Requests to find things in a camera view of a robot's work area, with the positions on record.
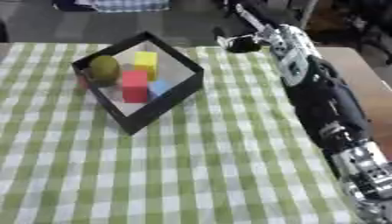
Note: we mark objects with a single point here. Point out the blue block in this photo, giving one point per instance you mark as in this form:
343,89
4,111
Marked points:
160,87

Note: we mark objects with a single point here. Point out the black box with white inside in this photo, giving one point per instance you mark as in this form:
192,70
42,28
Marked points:
153,115

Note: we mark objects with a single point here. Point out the blue checked cloth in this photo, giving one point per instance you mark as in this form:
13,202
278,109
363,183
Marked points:
130,4

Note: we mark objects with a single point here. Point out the yellow block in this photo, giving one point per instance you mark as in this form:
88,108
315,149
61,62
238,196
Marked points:
146,60

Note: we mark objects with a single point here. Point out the green round toy fruit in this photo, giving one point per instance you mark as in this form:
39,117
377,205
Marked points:
105,70

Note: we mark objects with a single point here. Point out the red block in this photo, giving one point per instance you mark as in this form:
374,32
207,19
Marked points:
135,87

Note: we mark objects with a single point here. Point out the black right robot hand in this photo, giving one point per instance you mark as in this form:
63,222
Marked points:
242,44

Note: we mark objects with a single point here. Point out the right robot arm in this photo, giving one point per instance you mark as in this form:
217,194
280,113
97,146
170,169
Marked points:
326,99

